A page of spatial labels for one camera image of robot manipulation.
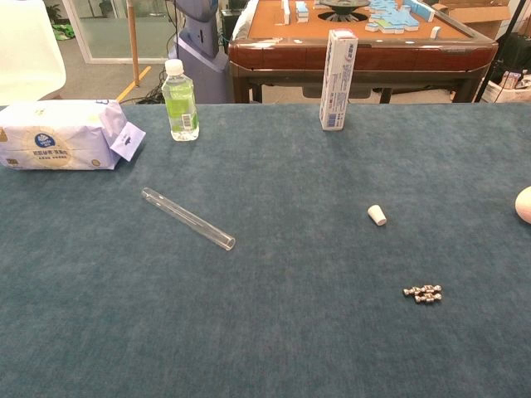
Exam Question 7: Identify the transparent glass test tube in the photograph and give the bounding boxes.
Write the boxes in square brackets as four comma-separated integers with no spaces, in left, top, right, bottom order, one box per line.
[141,187,237,252]

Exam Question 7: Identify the white rubber stopper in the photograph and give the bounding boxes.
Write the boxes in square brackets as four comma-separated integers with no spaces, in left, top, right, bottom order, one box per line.
[367,204,388,228]

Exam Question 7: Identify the water bottle green label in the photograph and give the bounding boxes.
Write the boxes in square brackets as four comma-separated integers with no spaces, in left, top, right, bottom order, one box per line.
[161,58,201,143]

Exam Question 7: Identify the blue felt table cloth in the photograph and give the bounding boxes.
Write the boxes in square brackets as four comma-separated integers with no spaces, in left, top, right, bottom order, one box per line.
[0,102,531,398]

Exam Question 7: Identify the white blue toothpaste box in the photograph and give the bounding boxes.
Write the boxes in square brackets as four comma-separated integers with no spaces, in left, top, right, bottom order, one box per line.
[319,28,359,133]

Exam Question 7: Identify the brown mahjong table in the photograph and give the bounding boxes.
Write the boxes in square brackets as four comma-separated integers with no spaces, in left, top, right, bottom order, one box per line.
[227,0,499,104]

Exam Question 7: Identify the blue grey machine base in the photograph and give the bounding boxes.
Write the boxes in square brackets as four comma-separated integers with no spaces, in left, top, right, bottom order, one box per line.
[168,0,231,104]

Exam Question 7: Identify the small metal bead cluster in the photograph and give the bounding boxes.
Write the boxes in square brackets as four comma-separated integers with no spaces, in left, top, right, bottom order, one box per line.
[402,284,444,305]

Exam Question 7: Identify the black mahjong table dome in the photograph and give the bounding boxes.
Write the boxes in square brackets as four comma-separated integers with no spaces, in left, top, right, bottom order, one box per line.
[315,0,372,22]

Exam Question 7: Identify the wooden pole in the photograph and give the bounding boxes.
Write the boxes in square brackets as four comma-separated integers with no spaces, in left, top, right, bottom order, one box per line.
[126,0,141,87]

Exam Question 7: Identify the blue white mahjong tile pile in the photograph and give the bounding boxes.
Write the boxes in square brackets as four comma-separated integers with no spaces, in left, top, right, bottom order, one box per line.
[364,0,436,34]

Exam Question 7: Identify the white purple tissue pack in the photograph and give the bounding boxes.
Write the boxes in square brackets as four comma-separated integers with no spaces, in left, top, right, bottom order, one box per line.
[0,98,148,172]

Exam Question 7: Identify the black tripod stand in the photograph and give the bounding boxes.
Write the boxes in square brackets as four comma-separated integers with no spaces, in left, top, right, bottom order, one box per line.
[475,0,527,104]

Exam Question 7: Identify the pale pink egg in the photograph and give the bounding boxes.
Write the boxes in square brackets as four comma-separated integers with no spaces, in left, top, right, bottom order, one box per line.
[514,186,531,226]

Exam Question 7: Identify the green toy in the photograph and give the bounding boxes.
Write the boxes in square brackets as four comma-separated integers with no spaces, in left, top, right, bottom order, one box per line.
[52,23,76,43]

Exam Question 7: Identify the white printed packages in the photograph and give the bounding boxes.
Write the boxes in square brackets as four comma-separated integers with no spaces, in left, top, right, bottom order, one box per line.
[484,69,531,104]

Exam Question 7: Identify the brown cardboard box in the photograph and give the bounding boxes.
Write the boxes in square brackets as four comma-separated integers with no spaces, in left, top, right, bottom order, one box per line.
[438,0,515,41]

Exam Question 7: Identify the white chair wooden legs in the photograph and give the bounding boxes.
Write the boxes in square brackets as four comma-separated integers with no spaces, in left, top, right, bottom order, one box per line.
[0,0,67,107]

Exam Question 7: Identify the black floor cable bundle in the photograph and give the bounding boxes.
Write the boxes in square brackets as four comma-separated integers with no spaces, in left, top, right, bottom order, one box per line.
[131,65,170,104]

